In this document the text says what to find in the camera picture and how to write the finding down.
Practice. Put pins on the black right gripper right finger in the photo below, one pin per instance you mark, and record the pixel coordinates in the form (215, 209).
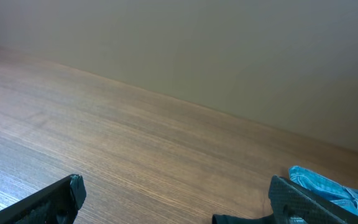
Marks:
(289, 199)

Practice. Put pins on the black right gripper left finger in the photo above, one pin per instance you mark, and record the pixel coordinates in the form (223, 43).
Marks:
(58, 203)

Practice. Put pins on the light blue denim jeans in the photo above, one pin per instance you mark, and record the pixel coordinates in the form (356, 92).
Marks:
(343, 196)

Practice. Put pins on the black cloth under gripper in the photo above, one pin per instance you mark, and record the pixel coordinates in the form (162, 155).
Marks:
(227, 219)

